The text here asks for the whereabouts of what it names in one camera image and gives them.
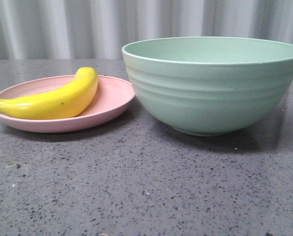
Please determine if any yellow banana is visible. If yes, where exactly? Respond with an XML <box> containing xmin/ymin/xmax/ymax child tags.
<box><xmin>0</xmin><ymin>67</ymin><xmax>98</xmax><ymax>120</ymax></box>

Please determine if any pink plate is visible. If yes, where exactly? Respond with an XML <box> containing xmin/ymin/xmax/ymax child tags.
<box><xmin>0</xmin><ymin>75</ymin><xmax>135</xmax><ymax>133</ymax></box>

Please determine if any green ribbed bowl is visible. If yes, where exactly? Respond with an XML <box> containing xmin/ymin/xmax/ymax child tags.
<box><xmin>122</xmin><ymin>36</ymin><xmax>293</xmax><ymax>136</ymax></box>

